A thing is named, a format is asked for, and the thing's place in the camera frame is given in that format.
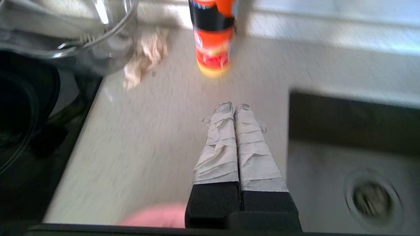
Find pink plate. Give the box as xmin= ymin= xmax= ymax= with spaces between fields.
xmin=118 ymin=203 xmax=187 ymax=228

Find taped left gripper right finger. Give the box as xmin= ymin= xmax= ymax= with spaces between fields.
xmin=230 ymin=104 xmax=302 ymax=231

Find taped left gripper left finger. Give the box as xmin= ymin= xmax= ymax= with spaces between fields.
xmin=185 ymin=102 xmax=242 ymax=229

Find stainless steel sink basin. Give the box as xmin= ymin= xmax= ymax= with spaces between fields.
xmin=286 ymin=88 xmax=420 ymax=235

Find black stove cooktop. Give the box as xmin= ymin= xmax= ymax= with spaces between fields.
xmin=0 ymin=49 xmax=104 ymax=236

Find round metal drain strainer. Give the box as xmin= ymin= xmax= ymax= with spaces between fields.
xmin=344 ymin=169 xmax=403 ymax=226

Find clear glass jug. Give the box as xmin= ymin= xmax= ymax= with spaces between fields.
xmin=0 ymin=0 xmax=140 ymax=76

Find crumpled beige tissue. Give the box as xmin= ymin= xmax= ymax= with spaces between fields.
xmin=122 ymin=28 xmax=169 ymax=91

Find orange detergent bottle yellow cap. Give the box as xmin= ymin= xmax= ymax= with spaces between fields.
xmin=189 ymin=0 xmax=238 ymax=78

